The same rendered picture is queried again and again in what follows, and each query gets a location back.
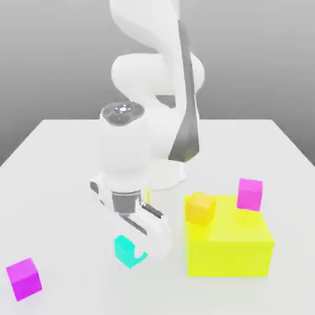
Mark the small magenta cube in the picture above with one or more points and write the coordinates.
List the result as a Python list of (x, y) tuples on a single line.
[(249, 195), (24, 279)]

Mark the large yellow box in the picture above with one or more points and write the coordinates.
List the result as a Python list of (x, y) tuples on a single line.
[(231, 248)]

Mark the small orange cube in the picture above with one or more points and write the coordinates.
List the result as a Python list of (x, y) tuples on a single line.
[(199, 208)]

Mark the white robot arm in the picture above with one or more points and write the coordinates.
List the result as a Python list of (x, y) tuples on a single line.
[(128, 147)]

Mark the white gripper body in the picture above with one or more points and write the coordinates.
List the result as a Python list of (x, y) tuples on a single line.
[(157, 233)]

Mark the small cyan cube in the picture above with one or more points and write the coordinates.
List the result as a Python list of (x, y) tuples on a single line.
[(124, 253)]

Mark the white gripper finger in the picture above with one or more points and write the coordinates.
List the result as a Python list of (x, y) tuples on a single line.
[(138, 251)]

